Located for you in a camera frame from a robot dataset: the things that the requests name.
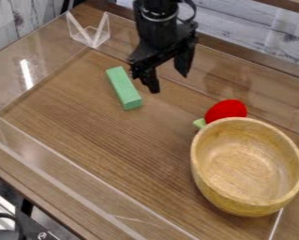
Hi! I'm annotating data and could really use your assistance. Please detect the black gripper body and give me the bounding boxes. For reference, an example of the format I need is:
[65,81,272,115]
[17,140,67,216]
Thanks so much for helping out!
[130,22,198,79]

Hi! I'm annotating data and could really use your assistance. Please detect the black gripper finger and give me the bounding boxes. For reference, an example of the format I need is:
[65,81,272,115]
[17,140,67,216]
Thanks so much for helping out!
[174,41,196,77]
[141,68,161,94]

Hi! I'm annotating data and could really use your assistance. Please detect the green rectangular block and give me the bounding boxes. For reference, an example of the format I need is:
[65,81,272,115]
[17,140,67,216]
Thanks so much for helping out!
[107,67,143,111]

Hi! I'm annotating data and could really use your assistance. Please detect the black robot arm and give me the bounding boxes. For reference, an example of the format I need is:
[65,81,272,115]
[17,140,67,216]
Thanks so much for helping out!
[130,0,198,94]

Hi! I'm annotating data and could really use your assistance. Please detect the wooden bowl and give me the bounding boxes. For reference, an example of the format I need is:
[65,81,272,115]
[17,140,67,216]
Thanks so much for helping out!
[190,117,299,218]

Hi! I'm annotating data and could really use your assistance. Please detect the red plush strawberry toy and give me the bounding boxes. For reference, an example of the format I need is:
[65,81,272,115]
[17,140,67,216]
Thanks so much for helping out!
[193,99,249,129]

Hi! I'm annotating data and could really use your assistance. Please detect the clear acrylic corner bracket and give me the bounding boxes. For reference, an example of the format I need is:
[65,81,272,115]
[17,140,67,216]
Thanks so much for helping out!
[66,12,110,49]

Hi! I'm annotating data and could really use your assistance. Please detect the clear acrylic tray wall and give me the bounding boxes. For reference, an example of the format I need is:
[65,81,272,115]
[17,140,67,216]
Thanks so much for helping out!
[0,116,200,240]

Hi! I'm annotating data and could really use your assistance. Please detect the black table leg bracket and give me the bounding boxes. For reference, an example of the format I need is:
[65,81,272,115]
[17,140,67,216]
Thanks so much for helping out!
[15,198,61,240]

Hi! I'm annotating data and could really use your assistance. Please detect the black cable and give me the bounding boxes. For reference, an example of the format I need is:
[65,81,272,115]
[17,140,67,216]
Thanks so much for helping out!
[0,213,29,240]

